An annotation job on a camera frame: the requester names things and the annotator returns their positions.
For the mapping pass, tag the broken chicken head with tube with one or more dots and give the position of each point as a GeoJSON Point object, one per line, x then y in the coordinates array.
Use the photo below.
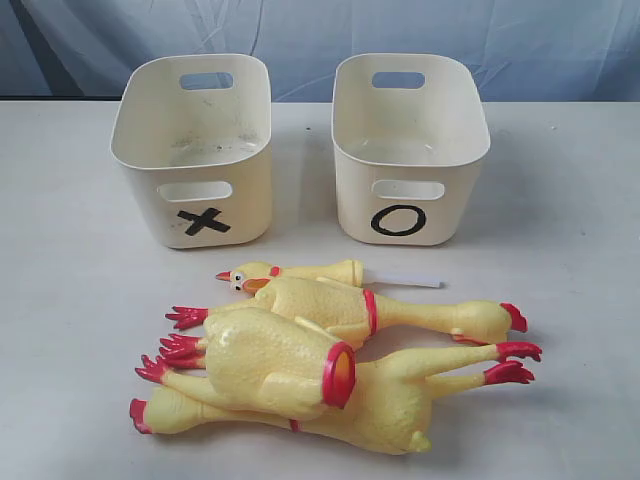
{"type": "Point", "coordinates": [252, 276]}

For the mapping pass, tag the yellow rubber chicken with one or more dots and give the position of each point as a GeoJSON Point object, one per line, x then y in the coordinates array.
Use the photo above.
{"type": "Point", "coordinates": [389, 410]}
{"type": "Point", "coordinates": [355, 314]}

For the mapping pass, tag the headless yellow chicken body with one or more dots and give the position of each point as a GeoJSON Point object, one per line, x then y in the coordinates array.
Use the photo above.
{"type": "Point", "coordinates": [258, 360]}

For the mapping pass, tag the cream bin marked O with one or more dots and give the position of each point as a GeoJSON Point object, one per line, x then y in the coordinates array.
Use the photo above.
{"type": "Point", "coordinates": [409, 135]}

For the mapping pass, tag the cream bin marked X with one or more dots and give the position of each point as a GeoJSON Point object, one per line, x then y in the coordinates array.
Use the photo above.
{"type": "Point", "coordinates": [193, 135]}

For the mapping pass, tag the pale blue backdrop cloth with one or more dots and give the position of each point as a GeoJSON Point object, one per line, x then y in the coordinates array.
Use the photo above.
{"type": "Point", "coordinates": [516, 50]}

